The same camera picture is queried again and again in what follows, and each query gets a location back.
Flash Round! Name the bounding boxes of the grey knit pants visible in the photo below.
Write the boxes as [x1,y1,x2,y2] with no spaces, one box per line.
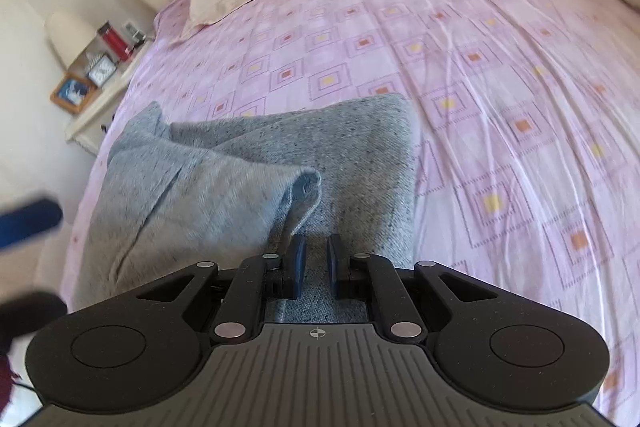
[73,94,416,323]

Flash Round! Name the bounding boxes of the cream white nightstand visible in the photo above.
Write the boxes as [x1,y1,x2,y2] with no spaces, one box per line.
[64,37,155,156]

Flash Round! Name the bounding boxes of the pink patterned bed sheet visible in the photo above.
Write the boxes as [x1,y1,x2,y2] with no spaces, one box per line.
[60,0,640,425]

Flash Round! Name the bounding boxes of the small white alarm clock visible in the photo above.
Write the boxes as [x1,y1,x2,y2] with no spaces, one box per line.
[87,53,117,88]

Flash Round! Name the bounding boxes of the red water bottle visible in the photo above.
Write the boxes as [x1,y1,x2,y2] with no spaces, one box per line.
[96,22,132,62]

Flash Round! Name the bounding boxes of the white table lamp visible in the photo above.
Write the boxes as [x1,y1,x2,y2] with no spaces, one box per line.
[44,10,98,68]

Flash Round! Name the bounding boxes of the wooden picture frame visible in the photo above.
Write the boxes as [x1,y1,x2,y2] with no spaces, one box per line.
[50,72,99,115]

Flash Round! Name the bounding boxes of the white wall outlet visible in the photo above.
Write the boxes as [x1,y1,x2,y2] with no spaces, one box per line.
[122,22,140,41]

